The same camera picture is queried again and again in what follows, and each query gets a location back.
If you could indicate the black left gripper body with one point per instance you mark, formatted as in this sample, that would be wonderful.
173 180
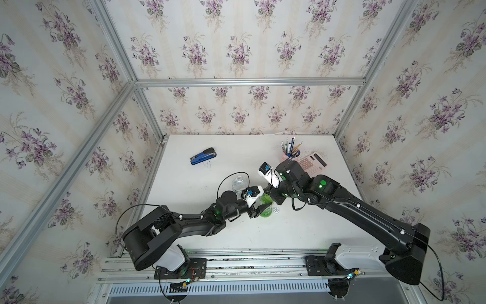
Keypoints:
252 213

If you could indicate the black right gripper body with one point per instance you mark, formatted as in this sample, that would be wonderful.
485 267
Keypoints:
281 192

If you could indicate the green plastic bottle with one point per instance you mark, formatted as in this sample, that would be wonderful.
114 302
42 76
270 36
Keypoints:
265 199

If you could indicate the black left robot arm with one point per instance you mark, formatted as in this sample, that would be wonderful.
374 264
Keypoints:
150 238

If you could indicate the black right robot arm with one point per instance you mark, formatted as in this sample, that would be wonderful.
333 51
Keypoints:
406 245

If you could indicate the clear plastic water bottle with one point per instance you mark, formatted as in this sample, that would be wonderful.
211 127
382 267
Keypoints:
239 184

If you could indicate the pink pen holder cup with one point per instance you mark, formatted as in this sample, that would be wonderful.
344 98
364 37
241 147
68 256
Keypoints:
284 156

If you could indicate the pink calculator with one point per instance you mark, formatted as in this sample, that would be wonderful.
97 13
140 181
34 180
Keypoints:
313 164

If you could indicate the pens in pink cup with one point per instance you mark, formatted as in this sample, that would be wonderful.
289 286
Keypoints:
291 149

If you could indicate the blue black stapler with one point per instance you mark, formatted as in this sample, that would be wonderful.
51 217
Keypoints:
205 155

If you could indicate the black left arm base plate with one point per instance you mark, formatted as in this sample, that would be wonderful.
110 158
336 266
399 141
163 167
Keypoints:
190 269

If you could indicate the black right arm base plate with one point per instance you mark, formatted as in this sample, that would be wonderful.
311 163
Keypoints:
327 265

